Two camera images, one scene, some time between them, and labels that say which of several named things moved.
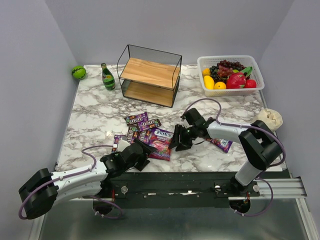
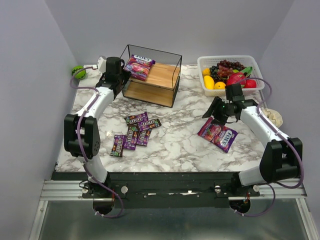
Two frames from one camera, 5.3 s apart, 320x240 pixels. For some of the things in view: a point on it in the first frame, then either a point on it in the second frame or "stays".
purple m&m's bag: x=144 y=135 stays
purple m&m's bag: x=117 y=137 stays
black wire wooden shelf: x=149 y=75 stays
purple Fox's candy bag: x=160 y=140 -> x=139 y=67
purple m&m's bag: x=143 y=125 stays
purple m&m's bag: x=134 y=119 stays
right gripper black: x=183 y=136 -> x=215 y=110
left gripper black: x=142 y=153 -> x=124 y=77
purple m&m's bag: x=133 y=133 stays
